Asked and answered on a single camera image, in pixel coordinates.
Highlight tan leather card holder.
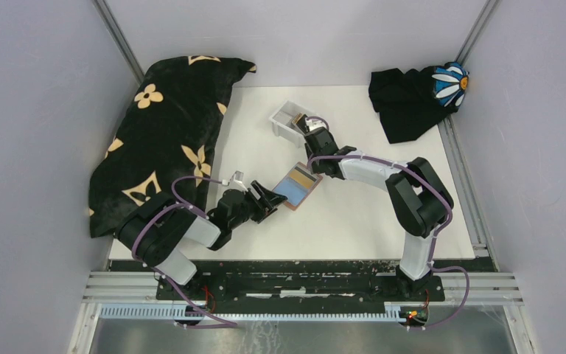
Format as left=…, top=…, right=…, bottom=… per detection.
left=273, top=162, right=323, bottom=210

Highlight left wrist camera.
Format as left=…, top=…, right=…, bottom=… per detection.
left=221, top=170, right=248, bottom=192

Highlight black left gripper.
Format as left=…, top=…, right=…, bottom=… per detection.
left=229, top=180, right=287, bottom=230

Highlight black floral pillow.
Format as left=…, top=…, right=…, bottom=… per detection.
left=88, top=55, right=256, bottom=238

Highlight gold credit card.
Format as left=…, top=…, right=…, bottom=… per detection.
left=289, top=164, right=321, bottom=190

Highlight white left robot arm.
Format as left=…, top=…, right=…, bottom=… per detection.
left=113, top=181, right=287, bottom=300

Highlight dark credit card in tray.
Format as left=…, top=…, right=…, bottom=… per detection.
left=292, top=113, right=310, bottom=135

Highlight black cloth with daisy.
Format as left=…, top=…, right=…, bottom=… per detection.
left=368, top=62, right=469, bottom=144

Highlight stack of grey cards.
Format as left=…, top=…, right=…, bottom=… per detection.
left=274, top=110, right=295, bottom=128

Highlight aluminium rail frame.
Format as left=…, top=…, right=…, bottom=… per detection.
left=68, top=244, right=538, bottom=354

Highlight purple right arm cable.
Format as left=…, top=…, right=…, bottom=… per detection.
left=304, top=116, right=470, bottom=331

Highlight clear acrylic card tray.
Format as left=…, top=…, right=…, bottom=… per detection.
left=268, top=100, right=318, bottom=148

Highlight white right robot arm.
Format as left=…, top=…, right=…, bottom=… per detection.
left=304, top=128, right=454, bottom=301

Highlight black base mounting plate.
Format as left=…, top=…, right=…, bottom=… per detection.
left=156, top=260, right=446, bottom=315

